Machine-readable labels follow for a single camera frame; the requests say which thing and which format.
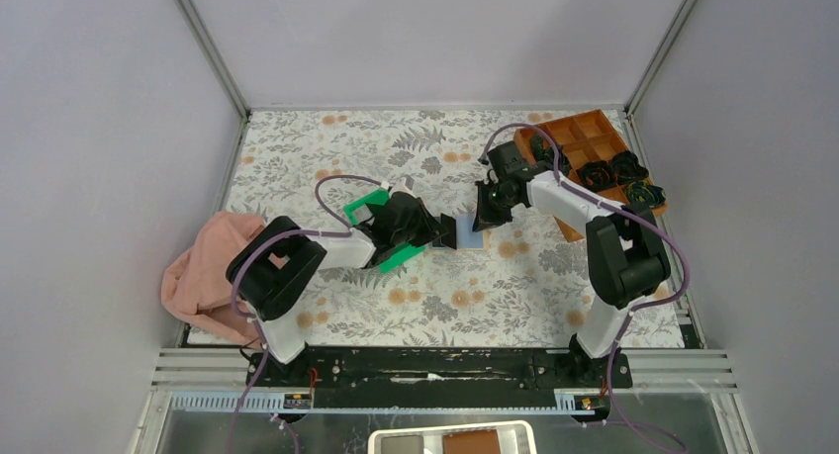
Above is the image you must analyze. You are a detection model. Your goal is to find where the beige blue card holder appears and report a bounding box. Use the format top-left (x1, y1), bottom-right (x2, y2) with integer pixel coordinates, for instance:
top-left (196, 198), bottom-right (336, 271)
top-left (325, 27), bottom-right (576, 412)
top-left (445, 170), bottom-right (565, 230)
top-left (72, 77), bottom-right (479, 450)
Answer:
top-left (430, 213), bottom-right (489, 250)

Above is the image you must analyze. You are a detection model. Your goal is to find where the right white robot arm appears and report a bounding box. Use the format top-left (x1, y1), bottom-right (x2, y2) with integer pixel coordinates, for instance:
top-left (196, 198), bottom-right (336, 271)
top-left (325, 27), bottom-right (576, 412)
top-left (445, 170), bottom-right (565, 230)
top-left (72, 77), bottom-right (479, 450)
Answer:
top-left (473, 142), bottom-right (671, 387)

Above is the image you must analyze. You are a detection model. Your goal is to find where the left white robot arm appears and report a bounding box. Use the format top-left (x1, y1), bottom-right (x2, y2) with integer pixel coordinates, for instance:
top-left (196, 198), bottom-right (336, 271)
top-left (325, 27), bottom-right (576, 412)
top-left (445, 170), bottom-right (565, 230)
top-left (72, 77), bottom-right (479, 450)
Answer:
top-left (226, 190), bottom-right (456, 386)

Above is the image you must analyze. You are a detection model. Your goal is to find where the green plastic bin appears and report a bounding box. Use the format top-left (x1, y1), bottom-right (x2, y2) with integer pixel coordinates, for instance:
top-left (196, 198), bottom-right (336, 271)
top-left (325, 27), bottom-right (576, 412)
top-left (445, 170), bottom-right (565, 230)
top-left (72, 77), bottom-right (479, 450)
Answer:
top-left (343, 189), bottom-right (427, 274)

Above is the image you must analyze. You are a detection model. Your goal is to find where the dark floral rolled sock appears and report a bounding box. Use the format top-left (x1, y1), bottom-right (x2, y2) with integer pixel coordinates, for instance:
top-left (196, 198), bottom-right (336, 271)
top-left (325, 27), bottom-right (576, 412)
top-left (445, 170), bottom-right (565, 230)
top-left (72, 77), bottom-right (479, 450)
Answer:
top-left (529, 135), bottom-right (567, 167)
top-left (576, 160), bottom-right (617, 193)
top-left (624, 180), bottom-right (667, 209)
top-left (609, 150), bottom-right (649, 185)

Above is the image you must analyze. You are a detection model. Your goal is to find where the orange compartment tray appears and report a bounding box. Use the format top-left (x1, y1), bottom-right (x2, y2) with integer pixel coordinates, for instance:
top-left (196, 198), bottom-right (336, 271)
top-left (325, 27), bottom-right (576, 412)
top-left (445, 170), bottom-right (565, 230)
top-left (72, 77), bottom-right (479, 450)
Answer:
top-left (527, 109), bottom-right (668, 217)

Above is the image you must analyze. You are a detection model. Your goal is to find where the floral patterned table mat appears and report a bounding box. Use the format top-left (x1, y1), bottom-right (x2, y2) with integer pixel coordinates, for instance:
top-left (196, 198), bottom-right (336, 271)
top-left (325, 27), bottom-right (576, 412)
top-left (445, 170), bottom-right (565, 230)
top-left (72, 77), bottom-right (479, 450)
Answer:
top-left (188, 108), bottom-right (687, 349)

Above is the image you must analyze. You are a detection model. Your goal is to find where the pink cloth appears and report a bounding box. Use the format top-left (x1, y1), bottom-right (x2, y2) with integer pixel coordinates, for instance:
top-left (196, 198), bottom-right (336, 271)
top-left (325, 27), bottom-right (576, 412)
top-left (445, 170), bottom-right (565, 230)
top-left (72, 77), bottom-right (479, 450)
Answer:
top-left (160, 211), bottom-right (265, 348)

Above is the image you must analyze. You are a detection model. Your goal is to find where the white device with screen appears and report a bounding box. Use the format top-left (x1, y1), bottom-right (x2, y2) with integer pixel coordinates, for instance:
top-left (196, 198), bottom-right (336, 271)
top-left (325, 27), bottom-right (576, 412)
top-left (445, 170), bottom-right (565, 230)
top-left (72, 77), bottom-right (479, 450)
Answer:
top-left (367, 420), bottom-right (537, 453)

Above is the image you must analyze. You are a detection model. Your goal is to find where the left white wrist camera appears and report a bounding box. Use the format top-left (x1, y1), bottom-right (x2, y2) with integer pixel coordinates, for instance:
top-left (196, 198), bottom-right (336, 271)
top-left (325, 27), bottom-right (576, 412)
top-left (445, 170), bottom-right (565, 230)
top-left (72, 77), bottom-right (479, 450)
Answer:
top-left (379, 175), bottom-right (416, 196)

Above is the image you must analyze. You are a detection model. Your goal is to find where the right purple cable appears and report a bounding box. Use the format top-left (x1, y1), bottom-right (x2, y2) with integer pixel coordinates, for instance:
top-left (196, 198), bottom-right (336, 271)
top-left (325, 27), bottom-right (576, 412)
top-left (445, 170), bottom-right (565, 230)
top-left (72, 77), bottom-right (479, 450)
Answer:
top-left (481, 123), bottom-right (693, 452)

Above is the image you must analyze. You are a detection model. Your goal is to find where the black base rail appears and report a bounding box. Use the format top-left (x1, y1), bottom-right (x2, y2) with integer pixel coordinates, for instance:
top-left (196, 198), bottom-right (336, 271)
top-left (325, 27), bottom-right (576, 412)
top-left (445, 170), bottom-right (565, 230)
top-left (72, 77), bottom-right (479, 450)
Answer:
top-left (246, 346), bottom-right (633, 409)

